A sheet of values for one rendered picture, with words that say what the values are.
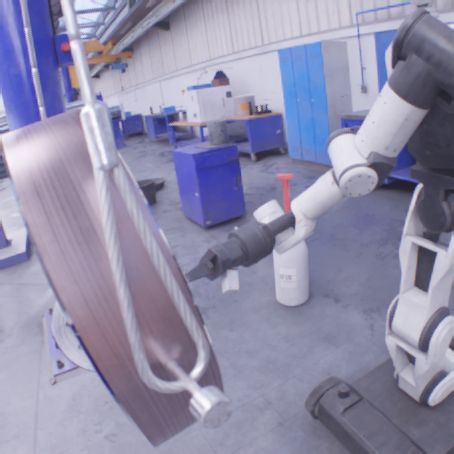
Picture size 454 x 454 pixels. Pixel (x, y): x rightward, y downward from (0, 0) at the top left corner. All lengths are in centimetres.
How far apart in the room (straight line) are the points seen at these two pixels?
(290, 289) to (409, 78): 164
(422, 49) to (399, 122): 13
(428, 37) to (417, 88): 8
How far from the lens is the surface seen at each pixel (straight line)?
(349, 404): 135
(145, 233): 21
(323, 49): 471
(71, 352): 69
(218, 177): 324
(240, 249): 75
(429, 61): 59
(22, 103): 182
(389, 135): 65
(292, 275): 201
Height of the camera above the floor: 128
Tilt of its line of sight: 22 degrees down
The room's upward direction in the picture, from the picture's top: 8 degrees counter-clockwise
